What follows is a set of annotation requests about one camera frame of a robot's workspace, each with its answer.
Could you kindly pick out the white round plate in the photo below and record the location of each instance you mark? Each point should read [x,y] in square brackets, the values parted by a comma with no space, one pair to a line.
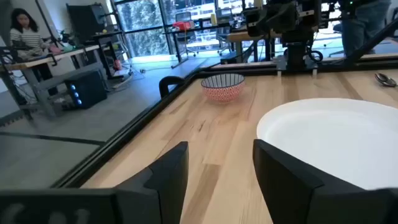
[326,140]

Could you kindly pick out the dark top desk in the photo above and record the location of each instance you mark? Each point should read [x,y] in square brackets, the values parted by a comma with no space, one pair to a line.
[199,28]

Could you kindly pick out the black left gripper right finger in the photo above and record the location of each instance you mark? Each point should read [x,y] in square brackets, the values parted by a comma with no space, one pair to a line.
[289,193]

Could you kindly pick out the black monitor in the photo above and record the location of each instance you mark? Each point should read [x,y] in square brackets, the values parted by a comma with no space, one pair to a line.
[87,21]

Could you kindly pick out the red white patterned bowl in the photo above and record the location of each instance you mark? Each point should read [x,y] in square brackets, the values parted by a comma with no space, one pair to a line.
[222,93]

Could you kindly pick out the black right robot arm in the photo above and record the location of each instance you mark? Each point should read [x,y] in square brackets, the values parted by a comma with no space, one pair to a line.
[295,54]

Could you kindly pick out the black office chair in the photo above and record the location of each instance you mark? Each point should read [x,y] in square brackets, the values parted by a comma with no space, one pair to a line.
[184,17]

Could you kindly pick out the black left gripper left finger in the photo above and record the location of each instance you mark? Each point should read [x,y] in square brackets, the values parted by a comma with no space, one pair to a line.
[164,186]

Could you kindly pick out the red item on desk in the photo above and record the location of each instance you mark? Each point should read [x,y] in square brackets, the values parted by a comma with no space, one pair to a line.
[182,25]

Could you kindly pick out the person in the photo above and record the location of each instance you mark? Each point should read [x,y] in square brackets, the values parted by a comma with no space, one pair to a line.
[360,28]
[28,40]

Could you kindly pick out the black computer tower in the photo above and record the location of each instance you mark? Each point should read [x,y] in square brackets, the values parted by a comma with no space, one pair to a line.
[90,90]

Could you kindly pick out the black desk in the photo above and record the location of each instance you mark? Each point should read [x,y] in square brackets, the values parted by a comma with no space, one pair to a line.
[105,34]

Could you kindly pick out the wooden top desk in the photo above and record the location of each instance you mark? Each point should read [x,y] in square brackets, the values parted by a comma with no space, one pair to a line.
[46,59]
[245,35]

